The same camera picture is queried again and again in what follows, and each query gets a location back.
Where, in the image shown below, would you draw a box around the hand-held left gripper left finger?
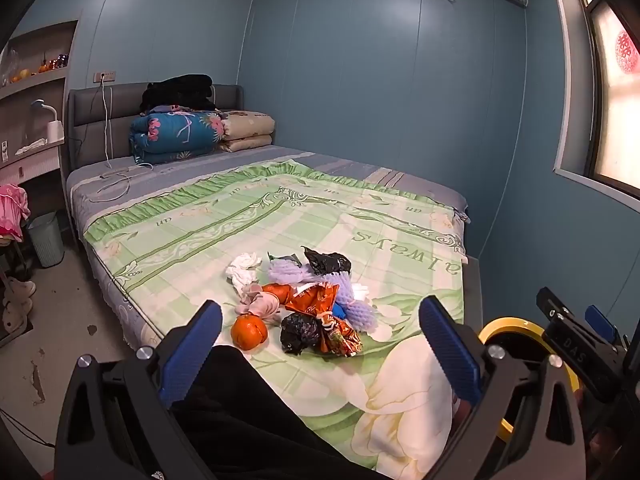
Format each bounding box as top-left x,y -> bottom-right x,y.
54,301 -> 224,480

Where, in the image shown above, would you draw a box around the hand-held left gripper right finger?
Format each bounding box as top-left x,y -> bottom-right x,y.
418,296 -> 589,480

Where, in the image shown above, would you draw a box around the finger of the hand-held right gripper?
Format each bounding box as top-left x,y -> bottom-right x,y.
584,305 -> 630,348
536,287 -> 602,368

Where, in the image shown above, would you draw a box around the yellow-rimmed black trash bin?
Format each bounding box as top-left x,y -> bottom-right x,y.
475,316 -> 583,438

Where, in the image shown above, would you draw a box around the white tissue bundle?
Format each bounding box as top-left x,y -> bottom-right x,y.
225,252 -> 284,327

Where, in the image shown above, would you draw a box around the orange snack wrapper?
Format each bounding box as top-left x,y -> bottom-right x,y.
284,282 -> 364,358

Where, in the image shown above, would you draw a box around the person's black trouser leg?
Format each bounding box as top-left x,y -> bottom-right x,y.
170,345 -> 383,480

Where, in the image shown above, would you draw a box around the purple foam fruit net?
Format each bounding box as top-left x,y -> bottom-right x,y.
267,254 -> 307,284
327,271 -> 379,334

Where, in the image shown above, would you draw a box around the black plastic bag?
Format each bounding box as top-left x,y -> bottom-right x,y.
301,246 -> 353,276
279,312 -> 326,357

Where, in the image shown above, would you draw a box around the green floral bedsheet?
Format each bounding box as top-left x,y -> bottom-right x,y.
83,160 -> 469,480

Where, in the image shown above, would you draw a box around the beige slippers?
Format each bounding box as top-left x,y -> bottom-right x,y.
1,279 -> 37,332

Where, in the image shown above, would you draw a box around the pale green waste basket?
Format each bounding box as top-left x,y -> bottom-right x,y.
26,211 -> 66,268

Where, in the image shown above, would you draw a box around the bed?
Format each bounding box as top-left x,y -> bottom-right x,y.
66,82 -> 484,480

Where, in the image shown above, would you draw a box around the window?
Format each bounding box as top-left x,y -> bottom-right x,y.
544,0 -> 640,202

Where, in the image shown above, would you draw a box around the blue floral pillow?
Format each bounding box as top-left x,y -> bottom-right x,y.
128,107 -> 226,165

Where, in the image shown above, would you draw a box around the beige folded quilt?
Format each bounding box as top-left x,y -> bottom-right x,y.
217,110 -> 276,154

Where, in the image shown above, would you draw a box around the pink garment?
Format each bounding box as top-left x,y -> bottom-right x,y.
0,183 -> 31,242

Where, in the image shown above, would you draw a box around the grey padded headboard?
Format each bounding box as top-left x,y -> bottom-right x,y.
67,83 -> 245,172

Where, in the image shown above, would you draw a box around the white desk lamp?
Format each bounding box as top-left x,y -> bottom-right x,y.
30,99 -> 66,144

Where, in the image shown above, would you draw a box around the black clothes pile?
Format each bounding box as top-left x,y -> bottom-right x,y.
139,74 -> 217,111

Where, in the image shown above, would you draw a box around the red window decal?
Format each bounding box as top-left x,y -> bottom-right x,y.
613,29 -> 640,76

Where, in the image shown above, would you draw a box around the small shelf ornaments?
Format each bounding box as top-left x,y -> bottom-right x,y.
38,53 -> 69,74

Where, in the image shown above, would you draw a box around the black floor cable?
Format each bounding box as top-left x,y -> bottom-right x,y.
0,406 -> 57,449

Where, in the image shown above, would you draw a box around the white charging cable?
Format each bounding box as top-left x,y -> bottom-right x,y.
89,73 -> 154,204

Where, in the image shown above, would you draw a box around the grey wall shelf unit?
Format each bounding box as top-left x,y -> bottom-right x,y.
0,20 -> 81,181

